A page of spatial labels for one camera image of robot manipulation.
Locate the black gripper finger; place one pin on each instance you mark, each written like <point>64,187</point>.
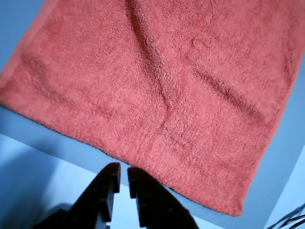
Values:
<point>159,207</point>
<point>97,200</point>

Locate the grey table mat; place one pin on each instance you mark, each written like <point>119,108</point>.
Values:
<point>35,131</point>

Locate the orange terry towel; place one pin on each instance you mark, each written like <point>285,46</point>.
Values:
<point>155,83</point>

